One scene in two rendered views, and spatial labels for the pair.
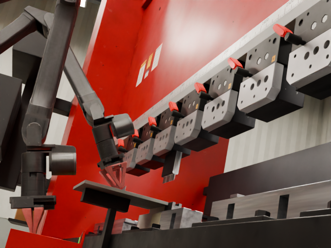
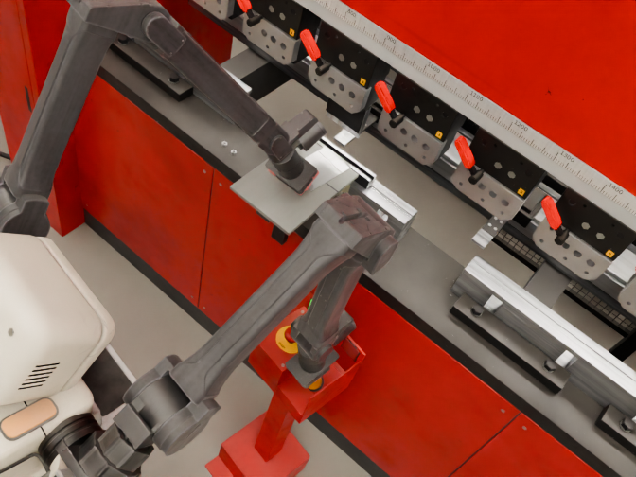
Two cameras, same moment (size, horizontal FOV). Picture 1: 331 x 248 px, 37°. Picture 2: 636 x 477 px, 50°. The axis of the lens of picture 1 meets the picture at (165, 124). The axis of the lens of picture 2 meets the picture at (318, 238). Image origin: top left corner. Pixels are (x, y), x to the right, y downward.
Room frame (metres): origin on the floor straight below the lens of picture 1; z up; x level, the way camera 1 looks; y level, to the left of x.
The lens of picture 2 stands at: (0.74, 0.83, 2.17)
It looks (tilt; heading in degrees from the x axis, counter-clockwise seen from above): 52 degrees down; 312
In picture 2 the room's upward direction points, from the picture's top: 19 degrees clockwise
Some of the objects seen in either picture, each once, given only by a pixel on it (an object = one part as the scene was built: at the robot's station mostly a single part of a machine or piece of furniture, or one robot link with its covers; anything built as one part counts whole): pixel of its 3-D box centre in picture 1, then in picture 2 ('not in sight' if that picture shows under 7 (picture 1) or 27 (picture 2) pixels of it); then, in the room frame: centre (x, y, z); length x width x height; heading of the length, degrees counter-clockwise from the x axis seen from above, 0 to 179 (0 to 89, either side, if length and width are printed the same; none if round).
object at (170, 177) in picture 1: (171, 168); (346, 112); (1.57, -0.05, 1.13); 0.10 x 0.02 x 0.10; 18
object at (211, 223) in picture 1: (233, 230); (508, 342); (0.98, -0.18, 0.89); 0.30 x 0.05 x 0.03; 18
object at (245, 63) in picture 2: not in sight; (286, 55); (2.11, -0.27, 0.81); 0.64 x 0.08 x 0.14; 108
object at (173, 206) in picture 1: (164, 210); (340, 159); (1.55, -0.05, 0.98); 0.20 x 0.03 x 0.03; 18
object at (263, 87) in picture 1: (273, 77); (588, 226); (1.02, -0.22, 1.26); 0.15 x 0.09 x 0.17; 18
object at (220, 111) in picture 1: (231, 100); (503, 167); (1.21, -0.16, 1.26); 0.15 x 0.09 x 0.17; 18
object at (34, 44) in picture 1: (22, 109); not in sight; (2.62, 0.80, 1.52); 0.51 x 0.25 x 0.85; 13
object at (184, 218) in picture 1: (164, 229); (344, 183); (1.52, -0.06, 0.92); 0.39 x 0.06 x 0.10; 18
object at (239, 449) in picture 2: not in sight; (256, 461); (1.21, 0.24, 0.06); 0.25 x 0.20 x 0.12; 98
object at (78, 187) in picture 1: (119, 195); (295, 181); (1.53, 0.09, 1.00); 0.26 x 0.18 x 0.01; 108
